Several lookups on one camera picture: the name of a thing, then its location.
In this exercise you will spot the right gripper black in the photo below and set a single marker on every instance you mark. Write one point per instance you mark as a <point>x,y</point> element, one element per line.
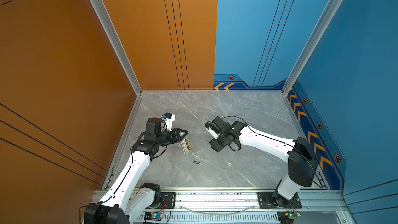
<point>214,145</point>

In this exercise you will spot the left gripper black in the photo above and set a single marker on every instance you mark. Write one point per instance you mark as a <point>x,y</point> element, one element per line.
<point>176,137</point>

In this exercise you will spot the beige remote control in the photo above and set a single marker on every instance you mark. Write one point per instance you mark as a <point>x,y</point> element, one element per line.
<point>187,149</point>

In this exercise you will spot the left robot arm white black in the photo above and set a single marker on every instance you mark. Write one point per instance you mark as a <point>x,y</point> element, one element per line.
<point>118,205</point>

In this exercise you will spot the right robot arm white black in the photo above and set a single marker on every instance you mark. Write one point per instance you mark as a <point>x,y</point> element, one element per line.
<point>298,154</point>

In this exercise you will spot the white ventilation grille strip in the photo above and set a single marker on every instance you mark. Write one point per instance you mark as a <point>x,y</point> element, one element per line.
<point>195,218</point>

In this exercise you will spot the green circuit board left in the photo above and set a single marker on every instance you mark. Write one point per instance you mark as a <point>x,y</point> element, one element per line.
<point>153,217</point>

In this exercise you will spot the circuit board right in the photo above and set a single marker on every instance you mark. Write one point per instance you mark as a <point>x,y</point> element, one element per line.
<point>287,217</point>

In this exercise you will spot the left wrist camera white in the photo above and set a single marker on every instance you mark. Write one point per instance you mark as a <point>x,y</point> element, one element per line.
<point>167,121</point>

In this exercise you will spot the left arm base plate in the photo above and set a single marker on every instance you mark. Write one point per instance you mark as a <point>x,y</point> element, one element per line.
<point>164,200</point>

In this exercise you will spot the aluminium front rail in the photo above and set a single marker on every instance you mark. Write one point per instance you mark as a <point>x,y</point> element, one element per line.
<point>238,199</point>

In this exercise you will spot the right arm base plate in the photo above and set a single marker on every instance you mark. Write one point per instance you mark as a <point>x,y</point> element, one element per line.
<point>271,200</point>

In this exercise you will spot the left aluminium corner post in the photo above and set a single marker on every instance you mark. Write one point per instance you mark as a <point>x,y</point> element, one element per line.
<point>108,26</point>

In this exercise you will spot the aluminium corner post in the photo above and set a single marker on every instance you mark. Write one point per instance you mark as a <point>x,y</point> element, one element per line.
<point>323,22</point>
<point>108,26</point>

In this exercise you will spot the right aluminium corner post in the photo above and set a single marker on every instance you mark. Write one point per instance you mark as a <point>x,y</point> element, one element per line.
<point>323,22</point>

